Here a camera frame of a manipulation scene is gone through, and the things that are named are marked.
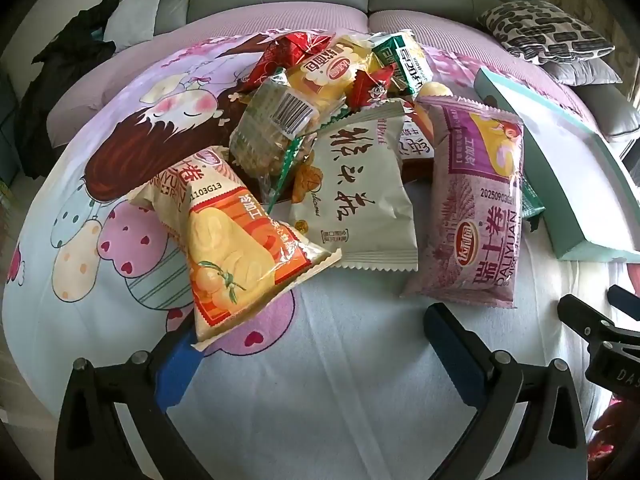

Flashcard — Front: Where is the small red candy packet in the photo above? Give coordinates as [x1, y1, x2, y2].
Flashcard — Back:
[350, 65, 396, 111]

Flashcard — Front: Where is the dark grey cushion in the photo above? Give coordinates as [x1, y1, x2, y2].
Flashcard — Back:
[540, 55, 623, 86]

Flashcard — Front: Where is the purple swiss roll packet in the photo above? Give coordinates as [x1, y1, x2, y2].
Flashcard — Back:
[399, 95, 526, 311]

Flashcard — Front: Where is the cream calligraphy snack packet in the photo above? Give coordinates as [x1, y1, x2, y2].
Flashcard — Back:
[287, 101, 420, 273]

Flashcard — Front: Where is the orange swiss roll packet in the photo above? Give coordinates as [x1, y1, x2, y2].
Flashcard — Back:
[127, 145, 343, 351]

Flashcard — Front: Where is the black clothing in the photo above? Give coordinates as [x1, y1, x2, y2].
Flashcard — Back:
[20, 0, 121, 176]

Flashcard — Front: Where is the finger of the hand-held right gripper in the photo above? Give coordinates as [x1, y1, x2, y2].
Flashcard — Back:
[606, 284, 640, 322]
[556, 293, 617, 347]

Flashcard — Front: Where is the clear barcode snack packet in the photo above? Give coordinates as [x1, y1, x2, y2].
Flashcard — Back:
[229, 67, 321, 211]

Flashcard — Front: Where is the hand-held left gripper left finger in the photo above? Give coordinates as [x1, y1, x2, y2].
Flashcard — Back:
[54, 316, 221, 480]

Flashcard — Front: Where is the printed cartoon blanket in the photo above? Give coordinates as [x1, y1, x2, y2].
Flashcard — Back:
[0, 27, 640, 480]

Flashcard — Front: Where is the light grey cushion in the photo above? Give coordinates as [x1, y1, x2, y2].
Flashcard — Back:
[102, 0, 168, 53]

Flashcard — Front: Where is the white red-lettered snack packet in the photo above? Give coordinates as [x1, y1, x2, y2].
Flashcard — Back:
[397, 102, 436, 161]

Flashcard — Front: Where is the large red snack packet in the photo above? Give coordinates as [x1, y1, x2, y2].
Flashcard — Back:
[239, 30, 333, 93]

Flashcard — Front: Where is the yellow soft bread packet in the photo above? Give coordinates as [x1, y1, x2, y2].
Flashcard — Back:
[285, 35, 373, 128]

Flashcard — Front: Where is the teal cardboard box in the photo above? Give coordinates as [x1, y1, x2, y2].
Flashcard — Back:
[472, 67, 640, 263]

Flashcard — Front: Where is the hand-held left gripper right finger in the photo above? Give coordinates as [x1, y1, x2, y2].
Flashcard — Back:
[424, 304, 588, 480]

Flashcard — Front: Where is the pale round bread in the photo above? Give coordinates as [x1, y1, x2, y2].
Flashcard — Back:
[419, 81, 454, 101]

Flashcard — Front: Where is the black and cream patterned cushion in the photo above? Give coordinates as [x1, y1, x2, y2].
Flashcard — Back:
[477, 0, 616, 66]

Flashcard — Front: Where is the green and white snack packet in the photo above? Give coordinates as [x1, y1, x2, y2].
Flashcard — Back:
[371, 30, 435, 101]

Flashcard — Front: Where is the small dark green packet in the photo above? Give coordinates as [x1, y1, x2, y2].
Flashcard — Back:
[520, 175, 546, 221]

